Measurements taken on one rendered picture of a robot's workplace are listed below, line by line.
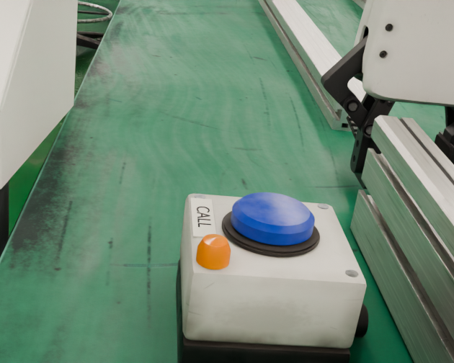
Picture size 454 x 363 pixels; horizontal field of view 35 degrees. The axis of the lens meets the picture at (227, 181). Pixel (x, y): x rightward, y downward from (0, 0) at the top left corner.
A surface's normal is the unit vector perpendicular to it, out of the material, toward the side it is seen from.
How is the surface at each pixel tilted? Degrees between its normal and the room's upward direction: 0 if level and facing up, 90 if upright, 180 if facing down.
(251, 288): 90
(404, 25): 90
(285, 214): 3
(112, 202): 0
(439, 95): 99
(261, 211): 3
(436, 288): 90
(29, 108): 90
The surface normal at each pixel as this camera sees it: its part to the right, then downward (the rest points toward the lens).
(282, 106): 0.12, -0.90
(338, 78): 0.07, 0.43
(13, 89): 0.99, 0.14
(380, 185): -0.99, -0.08
